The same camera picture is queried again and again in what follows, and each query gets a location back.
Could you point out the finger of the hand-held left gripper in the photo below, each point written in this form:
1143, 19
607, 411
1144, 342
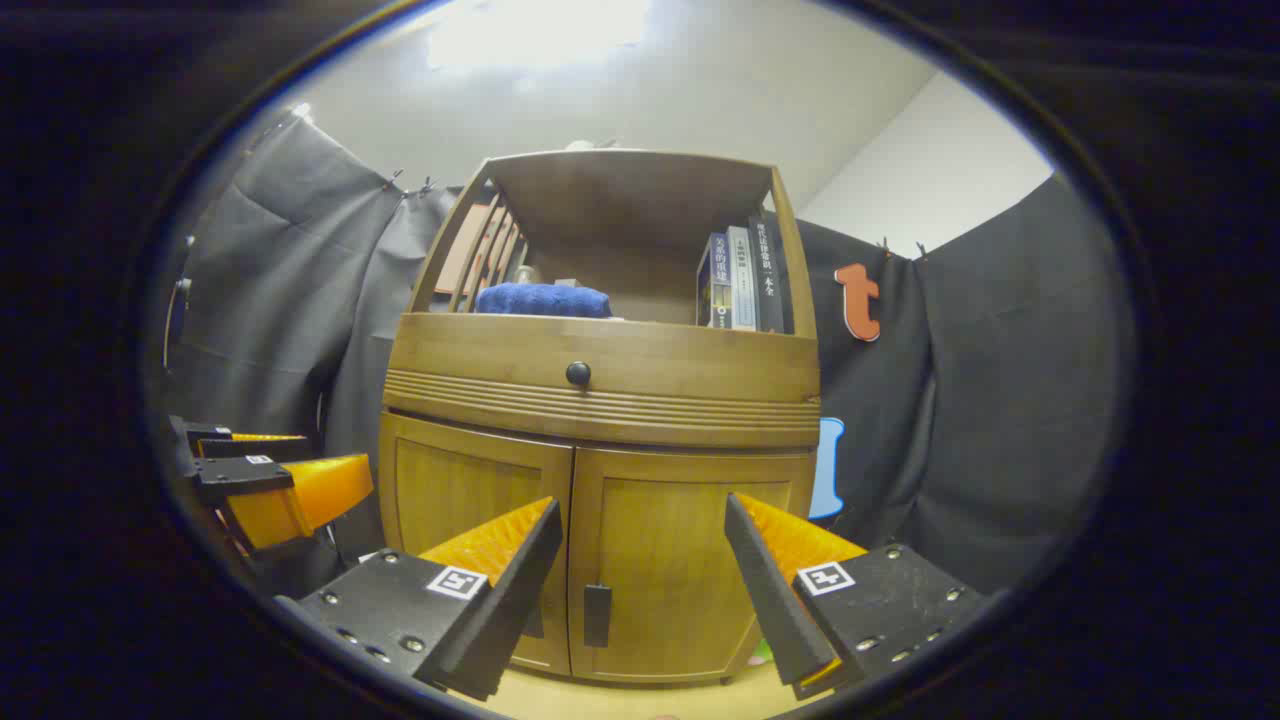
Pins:
300, 495
250, 449

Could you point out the wooden shoe cabinet door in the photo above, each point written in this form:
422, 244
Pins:
660, 540
450, 490

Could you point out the wooden double-door shoe cabinet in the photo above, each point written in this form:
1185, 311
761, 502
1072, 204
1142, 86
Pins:
640, 200

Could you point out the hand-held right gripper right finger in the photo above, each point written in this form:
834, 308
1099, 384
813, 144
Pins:
775, 600

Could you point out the small clear bottle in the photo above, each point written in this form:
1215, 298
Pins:
527, 273

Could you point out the blue towel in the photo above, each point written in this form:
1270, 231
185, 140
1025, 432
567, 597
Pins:
545, 300

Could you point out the black spine book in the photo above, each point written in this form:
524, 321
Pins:
768, 272

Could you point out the small white object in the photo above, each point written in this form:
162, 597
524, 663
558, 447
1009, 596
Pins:
580, 146

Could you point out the grey spine book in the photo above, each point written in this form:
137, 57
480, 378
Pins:
742, 278

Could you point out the wooden drawer with black knob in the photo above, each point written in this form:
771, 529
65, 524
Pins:
700, 370

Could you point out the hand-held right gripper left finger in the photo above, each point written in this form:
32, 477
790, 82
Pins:
510, 610

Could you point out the black backdrop cloth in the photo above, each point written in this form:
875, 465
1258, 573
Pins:
1000, 400

